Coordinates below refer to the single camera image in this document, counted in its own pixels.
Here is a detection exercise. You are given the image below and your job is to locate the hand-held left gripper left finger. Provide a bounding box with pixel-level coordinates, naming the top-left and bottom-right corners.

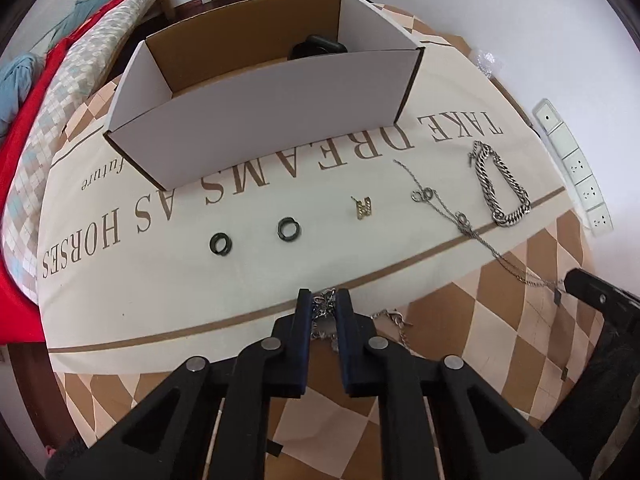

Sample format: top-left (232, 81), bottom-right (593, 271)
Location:
top-left (45, 287), bottom-right (314, 480)

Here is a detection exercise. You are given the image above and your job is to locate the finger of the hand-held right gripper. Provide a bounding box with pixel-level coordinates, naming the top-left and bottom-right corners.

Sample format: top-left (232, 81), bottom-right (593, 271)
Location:
top-left (564, 267), bottom-right (640, 312)

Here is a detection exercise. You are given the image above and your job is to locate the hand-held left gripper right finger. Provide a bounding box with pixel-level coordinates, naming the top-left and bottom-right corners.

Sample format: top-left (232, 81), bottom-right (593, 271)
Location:
top-left (335, 287), bottom-right (586, 480)

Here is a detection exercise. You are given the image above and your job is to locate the silver chain with tag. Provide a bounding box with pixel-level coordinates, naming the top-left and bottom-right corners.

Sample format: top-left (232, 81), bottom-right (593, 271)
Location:
top-left (310, 287), bottom-right (414, 357)

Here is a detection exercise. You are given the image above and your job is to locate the thin silver necklace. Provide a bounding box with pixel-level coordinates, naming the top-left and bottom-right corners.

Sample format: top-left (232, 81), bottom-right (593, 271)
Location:
top-left (393, 158), bottom-right (567, 290)

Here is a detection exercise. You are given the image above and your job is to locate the white cardboard box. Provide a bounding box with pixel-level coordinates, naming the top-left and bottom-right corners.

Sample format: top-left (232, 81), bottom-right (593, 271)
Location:
top-left (102, 0), bottom-right (426, 189)

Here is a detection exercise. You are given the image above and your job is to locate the white power strip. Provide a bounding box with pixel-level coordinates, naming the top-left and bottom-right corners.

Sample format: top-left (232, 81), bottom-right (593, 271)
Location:
top-left (532, 98), bottom-right (614, 237)

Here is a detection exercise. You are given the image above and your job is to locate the printed checkered cloth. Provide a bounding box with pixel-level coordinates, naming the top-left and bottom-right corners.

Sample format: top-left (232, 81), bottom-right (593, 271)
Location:
top-left (37, 2), bottom-right (608, 462)

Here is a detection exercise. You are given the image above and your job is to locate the clear plastic bag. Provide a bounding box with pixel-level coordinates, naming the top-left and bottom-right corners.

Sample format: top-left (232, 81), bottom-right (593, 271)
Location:
top-left (471, 49), bottom-right (502, 79)

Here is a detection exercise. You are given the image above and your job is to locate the black object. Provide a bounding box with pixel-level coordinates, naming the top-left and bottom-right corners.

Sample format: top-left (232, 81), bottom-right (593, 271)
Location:
top-left (291, 34), bottom-right (349, 60)

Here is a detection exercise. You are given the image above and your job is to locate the checkered quilt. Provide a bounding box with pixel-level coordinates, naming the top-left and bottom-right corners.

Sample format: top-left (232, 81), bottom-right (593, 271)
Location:
top-left (0, 0), bottom-right (167, 307)

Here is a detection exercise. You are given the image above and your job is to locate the blue cloth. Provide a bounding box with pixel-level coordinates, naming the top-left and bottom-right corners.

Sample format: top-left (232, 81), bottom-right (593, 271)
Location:
top-left (0, 52), bottom-right (49, 137)

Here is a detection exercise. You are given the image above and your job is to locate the teal striped cloth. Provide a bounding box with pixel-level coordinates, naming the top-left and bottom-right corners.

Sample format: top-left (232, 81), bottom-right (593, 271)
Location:
top-left (44, 0), bottom-right (157, 53)

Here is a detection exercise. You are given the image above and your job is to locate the thick silver chain bracelet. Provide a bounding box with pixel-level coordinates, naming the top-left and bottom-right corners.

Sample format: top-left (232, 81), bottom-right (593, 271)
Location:
top-left (467, 140), bottom-right (532, 227)

